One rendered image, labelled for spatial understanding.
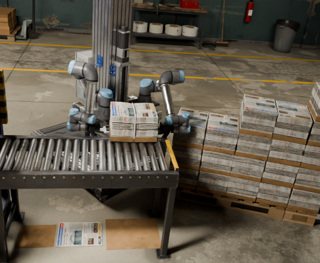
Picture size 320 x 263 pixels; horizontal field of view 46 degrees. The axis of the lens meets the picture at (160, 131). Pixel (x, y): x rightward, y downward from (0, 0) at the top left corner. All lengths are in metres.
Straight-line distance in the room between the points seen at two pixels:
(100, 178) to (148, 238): 0.90
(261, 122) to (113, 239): 1.61
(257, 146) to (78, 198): 1.74
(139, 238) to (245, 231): 0.98
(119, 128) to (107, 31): 0.93
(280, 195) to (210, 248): 0.86
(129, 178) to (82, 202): 1.10
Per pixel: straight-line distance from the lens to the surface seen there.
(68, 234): 3.35
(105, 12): 3.41
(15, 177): 2.69
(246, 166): 3.52
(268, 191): 3.68
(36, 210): 3.63
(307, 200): 3.78
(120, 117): 2.91
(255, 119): 3.32
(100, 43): 3.52
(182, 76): 3.33
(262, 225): 3.74
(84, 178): 2.65
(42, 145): 2.99
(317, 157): 3.55
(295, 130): 3.39
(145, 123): 2.96
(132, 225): 3.44
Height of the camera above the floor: 2.28
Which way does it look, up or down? 27 degrees down
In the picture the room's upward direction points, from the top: 6 degrees clockwise
